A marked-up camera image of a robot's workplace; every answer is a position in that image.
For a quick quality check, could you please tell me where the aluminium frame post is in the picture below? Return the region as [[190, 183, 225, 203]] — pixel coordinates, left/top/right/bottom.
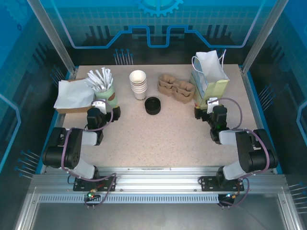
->
[[26, 0, 79, 77], [241, 0, 290, 75]]

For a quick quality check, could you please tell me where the stack of white napkins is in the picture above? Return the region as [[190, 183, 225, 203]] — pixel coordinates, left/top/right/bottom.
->
[[53, 78, 95, 110]]

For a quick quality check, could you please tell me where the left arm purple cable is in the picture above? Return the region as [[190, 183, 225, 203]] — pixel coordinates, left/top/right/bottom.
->
[[61, 100, 114, 171]]

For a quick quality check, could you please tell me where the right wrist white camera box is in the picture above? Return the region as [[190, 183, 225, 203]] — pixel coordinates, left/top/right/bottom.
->
[[207, 97, 220, 113]]

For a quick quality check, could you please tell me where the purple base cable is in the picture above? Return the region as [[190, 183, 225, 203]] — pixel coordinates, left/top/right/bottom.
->
[[219, 177, 250, 209], [83, 172, 118, 209]]

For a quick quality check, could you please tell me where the brown pulp cup carrier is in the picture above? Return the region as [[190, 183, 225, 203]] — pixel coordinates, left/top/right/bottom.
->
[[157, 73, 196, 96]]

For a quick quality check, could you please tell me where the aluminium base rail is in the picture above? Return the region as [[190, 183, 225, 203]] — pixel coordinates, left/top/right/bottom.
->
[[31, 166, 288, 195]]

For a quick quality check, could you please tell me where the slotted grey cable duct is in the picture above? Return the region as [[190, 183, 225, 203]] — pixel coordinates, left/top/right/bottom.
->
[[38, 194, 223, 204]]

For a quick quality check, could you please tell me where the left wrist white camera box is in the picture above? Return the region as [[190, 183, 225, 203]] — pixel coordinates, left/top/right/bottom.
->
[[92, 100, 106, 114]]

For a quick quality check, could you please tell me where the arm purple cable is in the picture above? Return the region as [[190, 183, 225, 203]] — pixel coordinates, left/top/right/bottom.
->
[[61, 100, 114, 171], [208, 97, 271, 179]]

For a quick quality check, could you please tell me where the brown cardboard napkin tray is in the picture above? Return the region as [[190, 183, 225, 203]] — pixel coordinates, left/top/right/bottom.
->
[[55, 78, 96, 114]]

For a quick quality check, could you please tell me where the green paper cup holder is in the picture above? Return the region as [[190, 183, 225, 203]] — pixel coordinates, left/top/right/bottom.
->
[[94, 83, 118, 110]]

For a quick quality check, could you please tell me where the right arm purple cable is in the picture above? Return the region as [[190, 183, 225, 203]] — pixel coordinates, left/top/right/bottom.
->
[[208, 97, 271, 179]]

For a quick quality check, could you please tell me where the stack of white paper cups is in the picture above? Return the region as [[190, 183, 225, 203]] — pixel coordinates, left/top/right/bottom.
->
[[130, 80, 147, 101]]

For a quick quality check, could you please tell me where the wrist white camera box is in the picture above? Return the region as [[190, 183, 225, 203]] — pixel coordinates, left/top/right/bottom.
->
[[92, 100, 106, 114], [207, 97, 220, 113]]

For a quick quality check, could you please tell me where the printed paper gift bag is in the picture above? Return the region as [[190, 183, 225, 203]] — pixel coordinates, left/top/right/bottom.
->
[[190, 49, 230, 110]]

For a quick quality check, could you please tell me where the stack of black cup lids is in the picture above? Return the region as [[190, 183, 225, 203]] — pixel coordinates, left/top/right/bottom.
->
[[144, 103, 162, 116]]

